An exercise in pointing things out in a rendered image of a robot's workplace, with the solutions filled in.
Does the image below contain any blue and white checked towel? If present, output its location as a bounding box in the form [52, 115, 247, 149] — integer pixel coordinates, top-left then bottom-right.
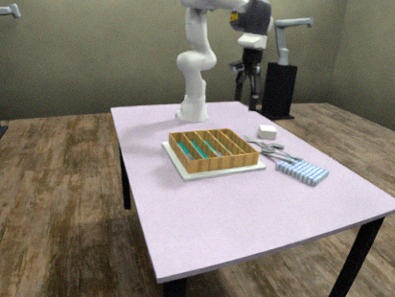
[275, 157, 329, 187]

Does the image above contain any wooden cutlery tray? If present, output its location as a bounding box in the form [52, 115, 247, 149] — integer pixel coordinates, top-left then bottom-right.
[169, 128, 260, 174]

